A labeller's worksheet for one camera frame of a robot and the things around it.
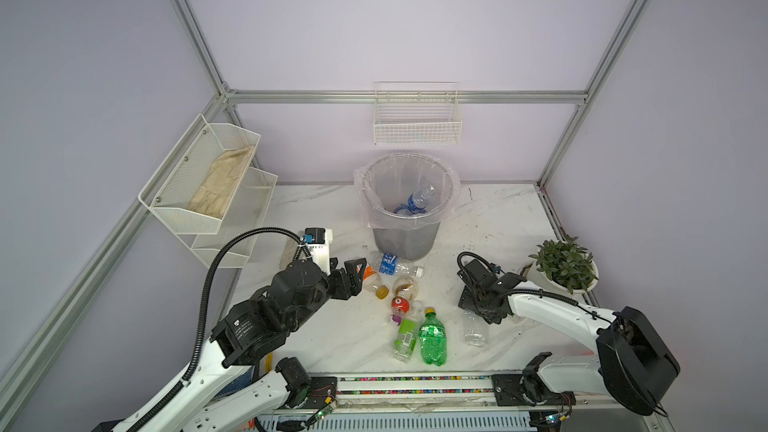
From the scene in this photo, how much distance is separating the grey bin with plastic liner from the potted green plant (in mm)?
293

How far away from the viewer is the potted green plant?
780 millimetres

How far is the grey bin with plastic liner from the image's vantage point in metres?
0.82
